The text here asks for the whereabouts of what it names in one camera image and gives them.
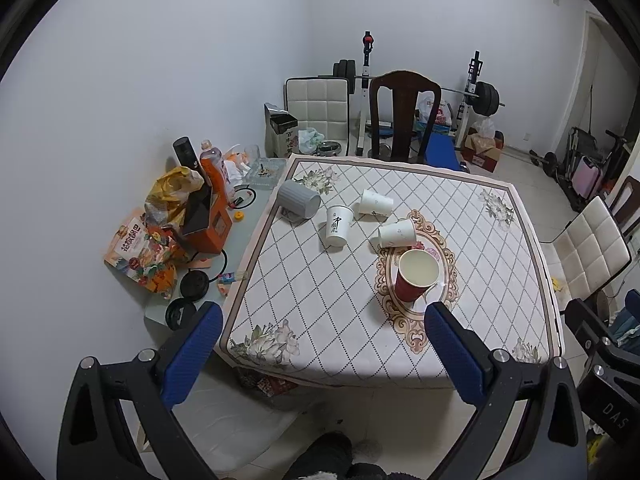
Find dark wooden chair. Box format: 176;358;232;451
367;70;443;165

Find grey ribbed cup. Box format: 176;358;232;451
276;179;322;221

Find white paper cup black print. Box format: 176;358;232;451
325;205;355;248

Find orange box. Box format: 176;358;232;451
180;175;233;255

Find glass side table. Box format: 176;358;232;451
145;157;288;346

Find white padded chair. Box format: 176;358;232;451
540;195;633;306
284;76;351;157

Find person's black slipper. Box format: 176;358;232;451
287;431;353;480

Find red and white plastic bag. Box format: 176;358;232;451
415;91;453;128

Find black scooter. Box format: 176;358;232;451
530;130;631;211

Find glass ashtray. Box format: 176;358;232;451
245;157;288;190

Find bottle with orange label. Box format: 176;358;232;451
199;141;226;186

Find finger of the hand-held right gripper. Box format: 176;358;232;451
565;298;611;346

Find cardboard box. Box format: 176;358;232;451
460;130;506;173

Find yellow plastic bag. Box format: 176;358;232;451
145;166;206;226

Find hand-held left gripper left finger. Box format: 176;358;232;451
56;301;224;480

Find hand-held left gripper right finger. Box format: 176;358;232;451
424;301;587;480

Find black round lid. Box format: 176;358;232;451
181;270;210;301
166;298;198;331

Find black thermos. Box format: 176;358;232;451
173;136;201;171

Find blue weight bench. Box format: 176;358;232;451
425;132;461;171

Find white barbell rack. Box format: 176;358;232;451
352;31;488;158

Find barbell with black plates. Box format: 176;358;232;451
332;59;506;116

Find red paper cup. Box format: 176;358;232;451
394;249;441;302

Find green and white plastic bag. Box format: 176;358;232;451
298;127;326;156

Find floral diamond pattern tablecloth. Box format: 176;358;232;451
214;155;566;391

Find plain white paper cup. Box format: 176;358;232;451
376;218;417;250
358;189;394;217

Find red packet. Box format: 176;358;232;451
237;367;301;396

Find black folding cart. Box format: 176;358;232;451
565;126;598;196

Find pink suitcase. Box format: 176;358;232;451
574;155;603;201

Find colourful snack bag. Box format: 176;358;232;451
103;210;193;301

